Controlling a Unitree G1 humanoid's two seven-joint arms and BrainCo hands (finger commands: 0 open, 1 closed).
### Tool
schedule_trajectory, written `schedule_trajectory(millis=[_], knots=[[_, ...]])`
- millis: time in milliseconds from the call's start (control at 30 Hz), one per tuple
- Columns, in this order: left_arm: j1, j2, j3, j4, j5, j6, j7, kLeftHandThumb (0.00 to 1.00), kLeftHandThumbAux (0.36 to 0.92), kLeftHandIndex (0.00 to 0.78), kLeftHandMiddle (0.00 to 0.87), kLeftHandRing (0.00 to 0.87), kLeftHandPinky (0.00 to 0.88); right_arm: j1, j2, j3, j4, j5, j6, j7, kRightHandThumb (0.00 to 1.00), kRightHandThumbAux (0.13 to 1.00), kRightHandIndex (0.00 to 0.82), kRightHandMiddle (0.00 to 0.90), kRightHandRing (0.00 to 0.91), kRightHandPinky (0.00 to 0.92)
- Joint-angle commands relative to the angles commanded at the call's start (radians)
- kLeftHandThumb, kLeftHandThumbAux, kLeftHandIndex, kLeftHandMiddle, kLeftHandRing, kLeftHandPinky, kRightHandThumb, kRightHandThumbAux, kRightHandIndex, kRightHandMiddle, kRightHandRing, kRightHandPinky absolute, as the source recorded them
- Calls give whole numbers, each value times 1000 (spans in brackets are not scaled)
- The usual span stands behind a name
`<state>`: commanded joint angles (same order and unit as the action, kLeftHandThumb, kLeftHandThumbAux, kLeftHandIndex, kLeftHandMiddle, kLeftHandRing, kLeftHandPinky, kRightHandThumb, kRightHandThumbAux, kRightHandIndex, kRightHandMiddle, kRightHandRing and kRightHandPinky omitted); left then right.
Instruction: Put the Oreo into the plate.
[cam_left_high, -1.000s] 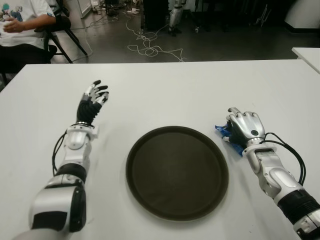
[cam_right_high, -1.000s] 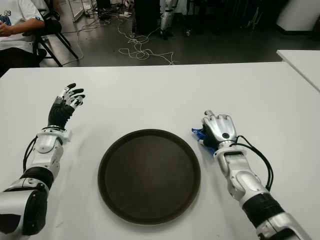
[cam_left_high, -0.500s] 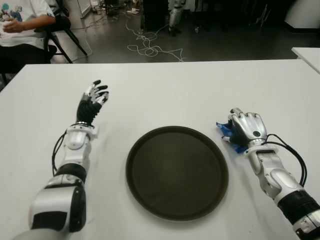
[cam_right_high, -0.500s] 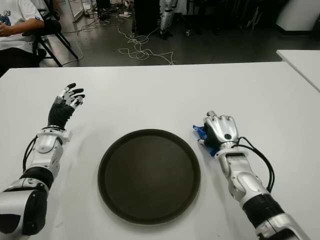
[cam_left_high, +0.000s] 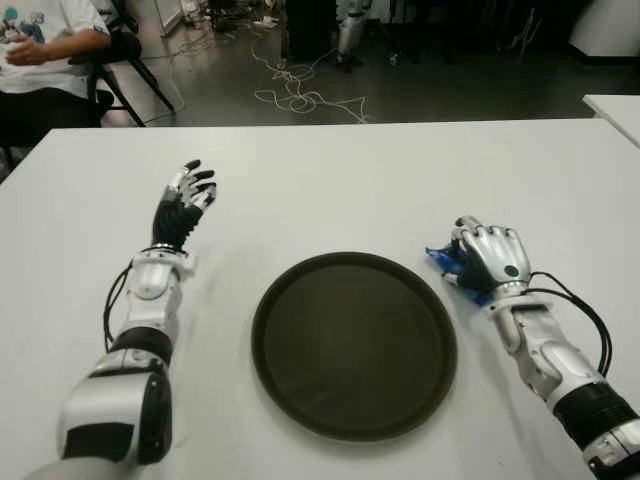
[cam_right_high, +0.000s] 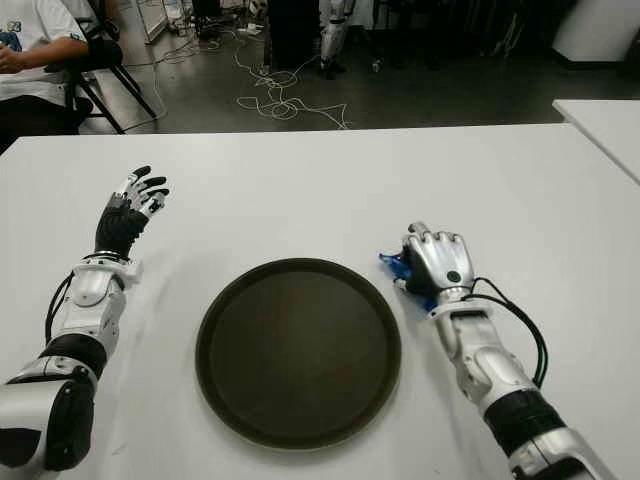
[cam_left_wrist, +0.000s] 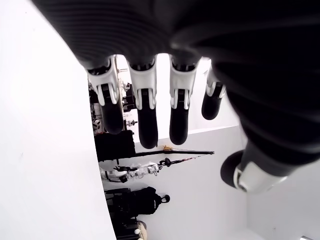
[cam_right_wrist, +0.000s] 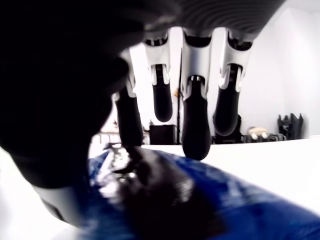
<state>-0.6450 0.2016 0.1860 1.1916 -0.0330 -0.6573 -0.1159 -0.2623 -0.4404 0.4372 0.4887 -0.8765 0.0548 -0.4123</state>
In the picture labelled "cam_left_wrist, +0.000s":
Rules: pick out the black backpack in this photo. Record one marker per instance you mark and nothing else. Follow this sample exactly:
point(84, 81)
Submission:
point(140, 205)

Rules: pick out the white humanoid robot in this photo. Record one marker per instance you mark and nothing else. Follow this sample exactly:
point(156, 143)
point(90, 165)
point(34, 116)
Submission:
point(140, 171)

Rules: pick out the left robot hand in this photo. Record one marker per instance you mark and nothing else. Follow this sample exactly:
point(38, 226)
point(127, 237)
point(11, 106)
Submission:
point(225, 37)

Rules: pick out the black cabinet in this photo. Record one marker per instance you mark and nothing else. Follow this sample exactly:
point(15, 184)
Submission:
point(115, 147)

